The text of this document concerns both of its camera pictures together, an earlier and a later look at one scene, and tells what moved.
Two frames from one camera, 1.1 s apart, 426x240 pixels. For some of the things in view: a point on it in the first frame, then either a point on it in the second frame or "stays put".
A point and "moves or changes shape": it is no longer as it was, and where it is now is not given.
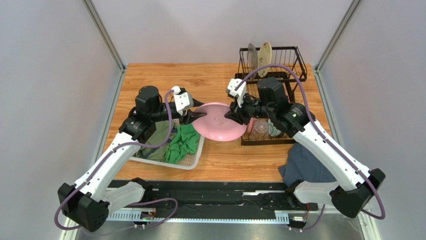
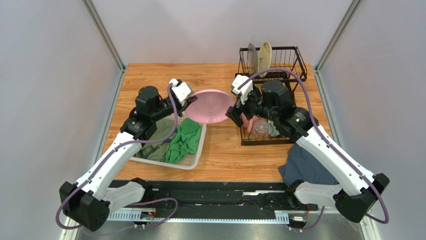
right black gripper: x=240 y=111 stays put
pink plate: x=215 y=125 moves or changes shape
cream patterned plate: x=264 y=57 stays put
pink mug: x=250 y=125 stays put
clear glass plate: x=252 y=60 stays put
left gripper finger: x=194 y=116 → x=187 y=102
